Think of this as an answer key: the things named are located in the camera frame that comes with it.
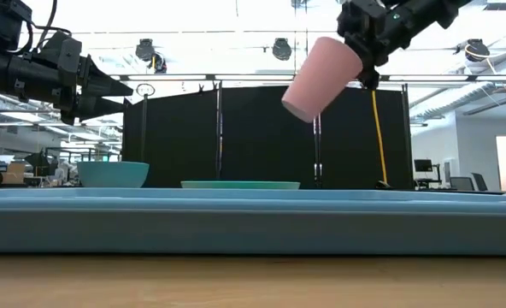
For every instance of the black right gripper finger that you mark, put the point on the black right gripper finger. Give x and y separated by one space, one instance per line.
370 79

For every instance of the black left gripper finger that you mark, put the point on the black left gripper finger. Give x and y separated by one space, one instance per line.
101 85
99 108

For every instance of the pink plastic cup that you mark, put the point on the pink plastic cup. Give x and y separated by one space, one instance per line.
317 81

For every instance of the teal plastic bowl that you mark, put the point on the teal plastic bowl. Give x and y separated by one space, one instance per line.
112 174

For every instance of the green plastic plate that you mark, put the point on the green plastic plate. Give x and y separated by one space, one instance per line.
240 185

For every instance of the blue plastic tray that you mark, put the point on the blue plastic tray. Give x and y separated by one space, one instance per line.
253 226

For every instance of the round sign on pole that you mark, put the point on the round sign on pole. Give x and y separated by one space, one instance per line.
144 128

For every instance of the black ceiling spotlight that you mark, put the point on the black ceiling spotlight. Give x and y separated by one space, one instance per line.
281 49
477 49
145 49

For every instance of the cardboard box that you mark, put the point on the cardboard box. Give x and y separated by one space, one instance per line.
15 171

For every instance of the small computer monitor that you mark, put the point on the small computer monitor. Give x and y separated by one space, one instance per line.
423 165

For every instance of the black room divider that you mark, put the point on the black room divider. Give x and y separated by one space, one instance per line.
261 137

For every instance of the dark office chair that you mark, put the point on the dark office chair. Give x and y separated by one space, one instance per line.
480 181
462 184

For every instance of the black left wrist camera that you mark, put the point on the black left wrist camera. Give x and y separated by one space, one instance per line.
62 49

